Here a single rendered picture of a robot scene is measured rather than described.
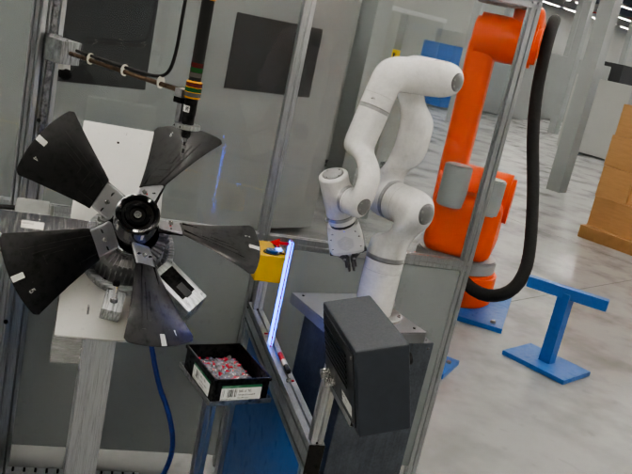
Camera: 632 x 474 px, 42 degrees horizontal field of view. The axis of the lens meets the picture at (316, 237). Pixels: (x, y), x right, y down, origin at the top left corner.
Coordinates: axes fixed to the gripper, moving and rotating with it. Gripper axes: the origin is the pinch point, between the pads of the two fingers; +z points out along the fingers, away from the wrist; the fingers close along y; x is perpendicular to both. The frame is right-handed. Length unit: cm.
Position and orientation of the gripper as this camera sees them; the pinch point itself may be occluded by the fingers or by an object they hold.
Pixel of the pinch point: (351, 263)
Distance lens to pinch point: 245.6
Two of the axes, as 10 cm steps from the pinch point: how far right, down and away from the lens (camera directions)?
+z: 1.8, 8.1, 5.6
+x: 0.2, -5.7, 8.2
